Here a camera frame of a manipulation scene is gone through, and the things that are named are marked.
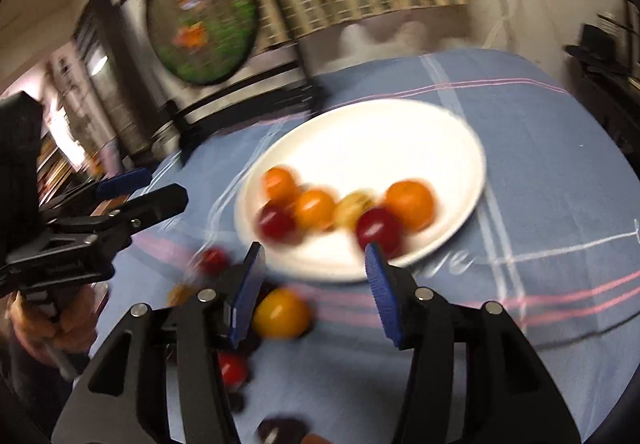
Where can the orange tomato left on plate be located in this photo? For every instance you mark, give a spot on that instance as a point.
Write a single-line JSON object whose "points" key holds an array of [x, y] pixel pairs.
{"points": [[280, 181]]}

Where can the yellow speckled fruit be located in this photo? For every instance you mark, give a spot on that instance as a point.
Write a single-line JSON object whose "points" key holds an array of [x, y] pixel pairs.
{"points": [[352, 208]]}

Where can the orange round fruit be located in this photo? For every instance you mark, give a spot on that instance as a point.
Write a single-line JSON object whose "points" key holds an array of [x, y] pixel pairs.
{"points": [[315, 209], [411, 205]]}

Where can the dark framed painting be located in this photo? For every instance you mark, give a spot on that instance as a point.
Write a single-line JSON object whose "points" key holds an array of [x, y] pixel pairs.
{"points": [[97, 69]]}

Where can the dark purple tomato bottom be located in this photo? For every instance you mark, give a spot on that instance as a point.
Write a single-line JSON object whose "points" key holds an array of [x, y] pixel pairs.
{"points": [[280, 430]]}

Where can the white plate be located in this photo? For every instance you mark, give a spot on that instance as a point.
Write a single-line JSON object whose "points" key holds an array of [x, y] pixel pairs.
{"points": [[375, 149]]}

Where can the dark red tomato right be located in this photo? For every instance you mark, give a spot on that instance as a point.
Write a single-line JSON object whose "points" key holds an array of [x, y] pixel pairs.
{"points": [[379, 226]]}

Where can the small tan fruit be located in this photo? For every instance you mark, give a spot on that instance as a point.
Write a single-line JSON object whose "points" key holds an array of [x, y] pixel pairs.
{"points": [[179, 295]]}

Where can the person's left forearm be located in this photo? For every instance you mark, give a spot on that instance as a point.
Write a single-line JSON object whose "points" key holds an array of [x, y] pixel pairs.
{"points": [[20, 389]]}

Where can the person's left hand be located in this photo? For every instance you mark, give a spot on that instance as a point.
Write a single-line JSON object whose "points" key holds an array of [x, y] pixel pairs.
{"points": [[75, 324]]}

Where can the black desk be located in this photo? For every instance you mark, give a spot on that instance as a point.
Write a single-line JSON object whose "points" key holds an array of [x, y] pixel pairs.
{"points": [[615, 94]]}

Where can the blue checked tablecloth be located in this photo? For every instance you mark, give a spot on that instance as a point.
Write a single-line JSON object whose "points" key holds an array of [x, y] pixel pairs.
{"points": [[525, 149]]}

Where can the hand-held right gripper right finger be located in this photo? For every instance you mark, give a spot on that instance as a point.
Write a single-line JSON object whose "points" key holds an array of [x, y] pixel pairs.
{"points": [[382, 294]]}

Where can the black hat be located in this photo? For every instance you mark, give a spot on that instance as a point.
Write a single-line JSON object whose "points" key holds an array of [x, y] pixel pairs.
{"points": [[597, 46]]}

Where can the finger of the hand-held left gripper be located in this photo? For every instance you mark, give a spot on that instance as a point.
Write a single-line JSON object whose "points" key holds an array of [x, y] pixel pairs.
{"points": [[155, 206], [125, 181]]}

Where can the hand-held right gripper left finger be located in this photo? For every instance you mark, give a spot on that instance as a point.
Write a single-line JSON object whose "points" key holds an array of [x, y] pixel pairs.
{"points": [[247, 294]]}

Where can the dark red tomato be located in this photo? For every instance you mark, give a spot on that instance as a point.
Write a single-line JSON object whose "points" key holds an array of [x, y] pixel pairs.
{"points": [[379, 226], [275, 224]]}

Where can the dark red tomato left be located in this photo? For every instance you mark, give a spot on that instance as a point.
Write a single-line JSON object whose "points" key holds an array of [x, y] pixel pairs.
{"points": [[275, 224]]}

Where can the yellow-orange round fruit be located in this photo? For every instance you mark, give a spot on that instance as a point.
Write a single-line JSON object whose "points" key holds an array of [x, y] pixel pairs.
{"points": [[281, 314]]}

